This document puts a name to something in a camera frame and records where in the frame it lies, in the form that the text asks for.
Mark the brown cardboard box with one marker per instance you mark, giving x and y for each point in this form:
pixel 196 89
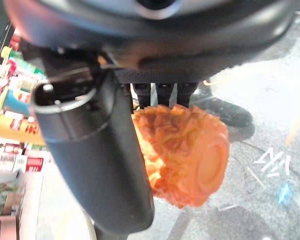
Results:
pixel 5 227

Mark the blue snack tube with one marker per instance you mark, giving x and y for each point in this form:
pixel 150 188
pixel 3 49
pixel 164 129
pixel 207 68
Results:
pixel 13 101

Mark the red and white box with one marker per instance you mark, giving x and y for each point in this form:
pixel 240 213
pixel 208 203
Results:
pixel 34 164

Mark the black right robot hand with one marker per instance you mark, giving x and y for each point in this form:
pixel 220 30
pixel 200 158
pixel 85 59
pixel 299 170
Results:
pixel 95 155

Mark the blue scrap of tape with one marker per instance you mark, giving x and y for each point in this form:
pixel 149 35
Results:
pixel 284 192

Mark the black shoe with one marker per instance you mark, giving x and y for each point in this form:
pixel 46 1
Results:
pixel 225 110

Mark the yellow snack tube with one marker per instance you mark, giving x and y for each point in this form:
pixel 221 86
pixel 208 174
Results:
pixel 12 128

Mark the orange toy pineapple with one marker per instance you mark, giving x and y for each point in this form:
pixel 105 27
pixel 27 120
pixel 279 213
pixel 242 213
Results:
pixel 185 155

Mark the green bottle with yellow cap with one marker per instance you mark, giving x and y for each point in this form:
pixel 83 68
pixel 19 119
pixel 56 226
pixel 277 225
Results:
pixel 13 56

